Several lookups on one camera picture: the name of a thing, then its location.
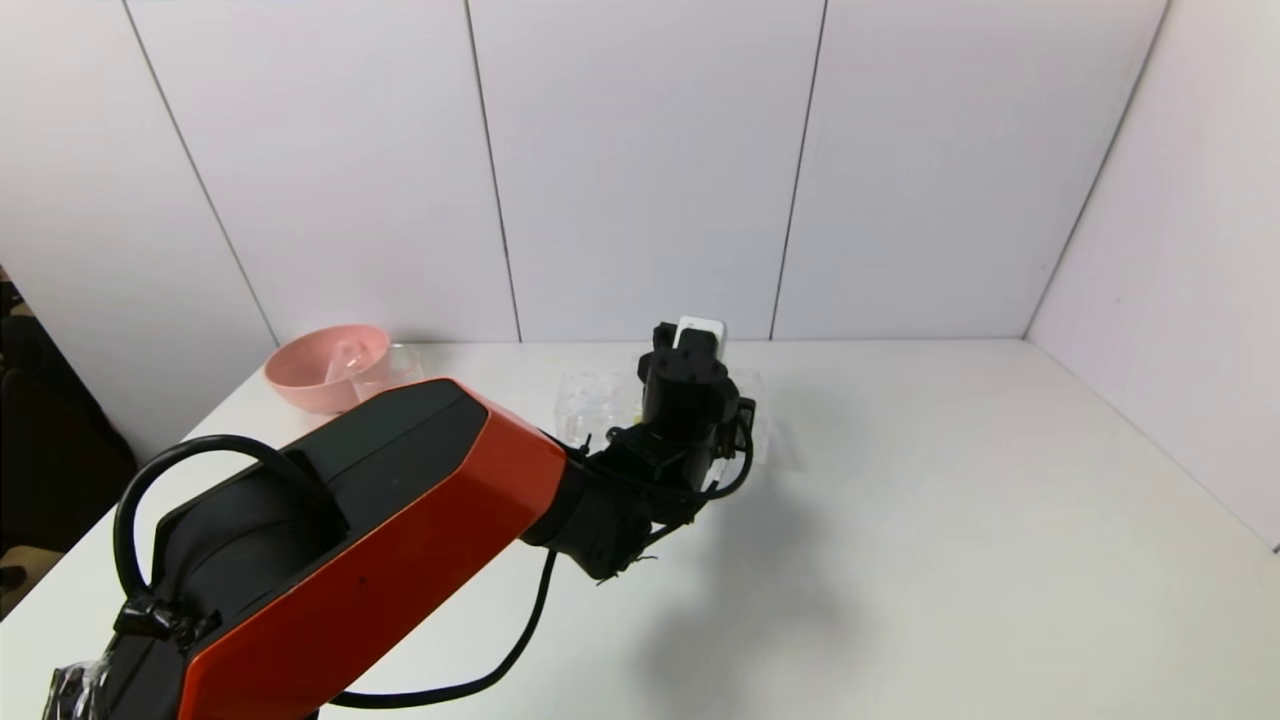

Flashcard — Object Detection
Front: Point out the thin black camera cable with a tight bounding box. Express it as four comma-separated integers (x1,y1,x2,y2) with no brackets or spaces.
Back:
325,400,757,711

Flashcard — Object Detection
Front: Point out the red pigment test tube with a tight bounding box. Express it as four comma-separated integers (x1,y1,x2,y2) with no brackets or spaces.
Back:
327,338,369,387

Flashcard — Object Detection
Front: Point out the clear plastic wrap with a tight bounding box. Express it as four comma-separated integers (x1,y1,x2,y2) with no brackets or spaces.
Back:
42,655,116,720

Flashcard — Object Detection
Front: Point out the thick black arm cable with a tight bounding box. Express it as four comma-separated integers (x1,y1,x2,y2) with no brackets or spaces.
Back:
112,434,336,601

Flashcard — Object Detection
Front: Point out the clear glass beaker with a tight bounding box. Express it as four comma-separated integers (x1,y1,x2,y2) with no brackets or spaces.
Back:
355,343,426,401

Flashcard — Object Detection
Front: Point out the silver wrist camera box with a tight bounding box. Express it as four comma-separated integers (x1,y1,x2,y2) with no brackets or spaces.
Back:
675,316,728,353

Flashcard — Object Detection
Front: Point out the pink plastic bowl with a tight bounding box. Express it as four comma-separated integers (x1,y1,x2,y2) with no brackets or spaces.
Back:
264,323,393,415

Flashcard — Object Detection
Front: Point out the clear acrylic test tube rack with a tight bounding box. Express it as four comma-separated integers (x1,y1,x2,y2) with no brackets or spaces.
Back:
553,368,776,467

